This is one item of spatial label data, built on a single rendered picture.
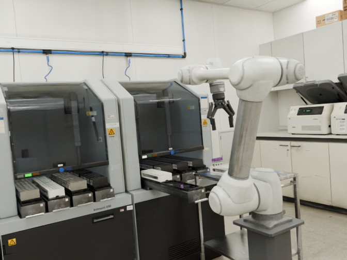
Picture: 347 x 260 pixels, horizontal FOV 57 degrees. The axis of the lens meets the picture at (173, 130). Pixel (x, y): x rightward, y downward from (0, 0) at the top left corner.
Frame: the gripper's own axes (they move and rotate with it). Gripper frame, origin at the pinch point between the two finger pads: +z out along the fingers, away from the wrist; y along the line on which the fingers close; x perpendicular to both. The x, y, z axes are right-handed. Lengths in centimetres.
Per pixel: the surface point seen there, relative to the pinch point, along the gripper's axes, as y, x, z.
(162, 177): -17, 52, 30
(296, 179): 54, -3, 43
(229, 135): 168, 191, 18
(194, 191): -15.1, 17.1, 36.7
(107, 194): -54, 67, 35
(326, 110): 220, 77, 2
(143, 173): -18, 81, 28
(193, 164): 27, 76, 29
